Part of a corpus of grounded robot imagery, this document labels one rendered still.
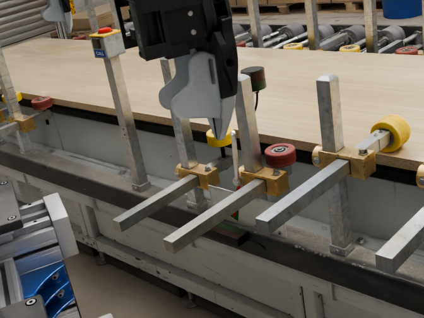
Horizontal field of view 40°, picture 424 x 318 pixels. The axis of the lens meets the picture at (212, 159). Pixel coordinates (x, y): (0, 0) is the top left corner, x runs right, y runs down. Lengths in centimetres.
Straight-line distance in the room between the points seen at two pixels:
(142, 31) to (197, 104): 9
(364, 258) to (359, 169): 25
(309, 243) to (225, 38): 106
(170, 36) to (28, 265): 83
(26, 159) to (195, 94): 200
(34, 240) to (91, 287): 163
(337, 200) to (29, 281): 69
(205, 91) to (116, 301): 221
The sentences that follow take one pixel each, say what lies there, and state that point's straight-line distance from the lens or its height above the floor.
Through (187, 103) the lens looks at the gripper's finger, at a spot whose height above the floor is 135.
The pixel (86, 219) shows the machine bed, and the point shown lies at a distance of 284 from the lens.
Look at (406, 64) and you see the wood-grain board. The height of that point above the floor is 90.
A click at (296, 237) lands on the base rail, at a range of 154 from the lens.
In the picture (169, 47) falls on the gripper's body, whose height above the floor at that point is 141.
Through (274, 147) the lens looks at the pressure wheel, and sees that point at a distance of 156.
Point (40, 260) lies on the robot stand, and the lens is 125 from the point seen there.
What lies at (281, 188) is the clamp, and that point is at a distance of 149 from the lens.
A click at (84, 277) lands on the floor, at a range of 292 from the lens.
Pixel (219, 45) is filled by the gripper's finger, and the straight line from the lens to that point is 50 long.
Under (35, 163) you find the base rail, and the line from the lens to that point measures 244.
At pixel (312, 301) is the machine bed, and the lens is 197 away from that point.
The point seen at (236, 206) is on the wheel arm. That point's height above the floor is 84.
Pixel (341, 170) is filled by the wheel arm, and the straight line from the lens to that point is 128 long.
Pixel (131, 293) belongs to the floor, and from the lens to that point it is 271.
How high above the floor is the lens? 151
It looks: 23 degrees down
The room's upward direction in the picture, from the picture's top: 10 degrees counter-clockwise
